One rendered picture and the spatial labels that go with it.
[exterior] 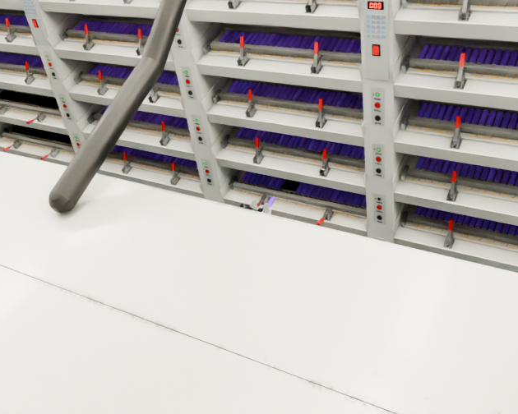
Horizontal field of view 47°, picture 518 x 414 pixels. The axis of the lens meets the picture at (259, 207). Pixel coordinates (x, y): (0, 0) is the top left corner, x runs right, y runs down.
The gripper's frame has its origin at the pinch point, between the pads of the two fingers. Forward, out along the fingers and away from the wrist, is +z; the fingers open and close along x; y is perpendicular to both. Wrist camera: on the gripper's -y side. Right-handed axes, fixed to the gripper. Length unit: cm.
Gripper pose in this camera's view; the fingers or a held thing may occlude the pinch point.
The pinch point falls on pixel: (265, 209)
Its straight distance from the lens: 204.9
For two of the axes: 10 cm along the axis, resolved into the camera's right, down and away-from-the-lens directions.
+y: -0.8, -8.4, -5.4
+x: -8.6, -2.1, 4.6
